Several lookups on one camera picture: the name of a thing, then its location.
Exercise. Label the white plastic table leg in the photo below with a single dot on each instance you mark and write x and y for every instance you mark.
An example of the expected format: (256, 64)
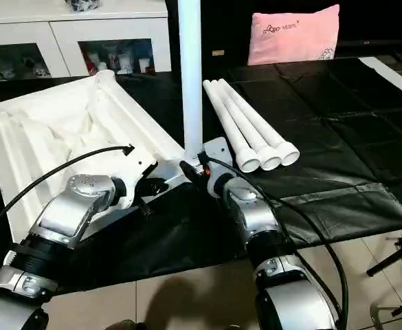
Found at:
(247, 127)
(230, 127)
(262, 127)
(191, 75)

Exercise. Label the white plastic table top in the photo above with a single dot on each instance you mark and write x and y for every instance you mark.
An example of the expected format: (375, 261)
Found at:
(49, 130)

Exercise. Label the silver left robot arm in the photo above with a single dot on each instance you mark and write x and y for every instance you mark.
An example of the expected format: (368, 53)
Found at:
(70, 213)

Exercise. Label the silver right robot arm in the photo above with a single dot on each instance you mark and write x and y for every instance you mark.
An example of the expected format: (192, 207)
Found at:
(255, 227)

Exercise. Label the dark robot foot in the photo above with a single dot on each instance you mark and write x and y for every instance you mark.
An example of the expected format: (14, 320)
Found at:
(128, 325)

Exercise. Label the black work mat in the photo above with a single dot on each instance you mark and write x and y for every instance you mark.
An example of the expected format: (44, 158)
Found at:
(338, 179)

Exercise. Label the black furniture with yellow label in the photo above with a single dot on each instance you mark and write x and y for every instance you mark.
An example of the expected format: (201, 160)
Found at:
(221, 34)

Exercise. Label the pink pillow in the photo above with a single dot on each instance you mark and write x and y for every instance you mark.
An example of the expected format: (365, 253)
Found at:
(293, 38)

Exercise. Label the white cabinet with glass doors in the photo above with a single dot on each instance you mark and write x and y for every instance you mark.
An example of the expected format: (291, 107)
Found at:
(63, 31)

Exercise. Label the dark ornament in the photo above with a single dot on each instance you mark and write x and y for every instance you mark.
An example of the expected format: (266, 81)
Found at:
(84, 4)

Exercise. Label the black tripod stand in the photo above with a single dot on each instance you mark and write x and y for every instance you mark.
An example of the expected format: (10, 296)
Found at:
(393, 258)

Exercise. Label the dark low tv bench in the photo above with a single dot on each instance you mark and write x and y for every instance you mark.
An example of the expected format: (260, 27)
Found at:
(379, 47)

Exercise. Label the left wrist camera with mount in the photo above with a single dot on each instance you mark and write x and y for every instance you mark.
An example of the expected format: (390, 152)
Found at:
(137, 168)

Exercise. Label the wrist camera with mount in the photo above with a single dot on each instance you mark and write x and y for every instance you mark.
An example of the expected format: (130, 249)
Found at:
(218, 152)
(137, 168)

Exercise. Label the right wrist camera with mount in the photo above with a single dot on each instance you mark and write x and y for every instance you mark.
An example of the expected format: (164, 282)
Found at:
(218, 152)

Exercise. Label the grey metal frame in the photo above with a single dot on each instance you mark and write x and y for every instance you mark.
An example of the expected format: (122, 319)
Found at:
(393, 313)

